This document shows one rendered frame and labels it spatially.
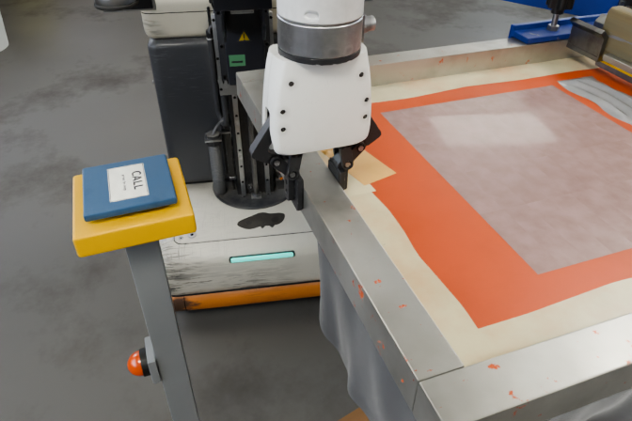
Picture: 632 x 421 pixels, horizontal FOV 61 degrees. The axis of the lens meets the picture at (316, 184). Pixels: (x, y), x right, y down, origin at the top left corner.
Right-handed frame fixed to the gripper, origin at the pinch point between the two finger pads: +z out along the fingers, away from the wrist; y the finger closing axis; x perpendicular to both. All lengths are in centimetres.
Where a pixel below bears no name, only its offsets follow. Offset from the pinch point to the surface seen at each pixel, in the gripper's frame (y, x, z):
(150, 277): 18.6, -9.9, 17.2
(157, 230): 16.7, -5.4, 6.3
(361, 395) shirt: -8.9, -0.7, 43.3
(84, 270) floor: 43, -111, 101
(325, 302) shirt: -8.5, -16.2, 37.8
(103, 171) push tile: 21.5, -15.1, 3.5
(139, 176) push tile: 17.6, -12.6, 3.4
